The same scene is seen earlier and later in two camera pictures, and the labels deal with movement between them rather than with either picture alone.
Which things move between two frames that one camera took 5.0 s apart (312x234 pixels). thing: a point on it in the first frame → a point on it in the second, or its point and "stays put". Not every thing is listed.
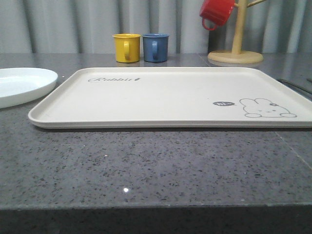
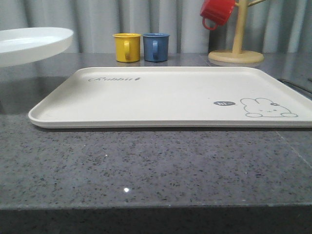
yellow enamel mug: x=127 y=47 stays put
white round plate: x=19 y=86 → x=20 y=45
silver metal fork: x=305 y=93 stays put
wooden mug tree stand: x=236 y=56 stays put
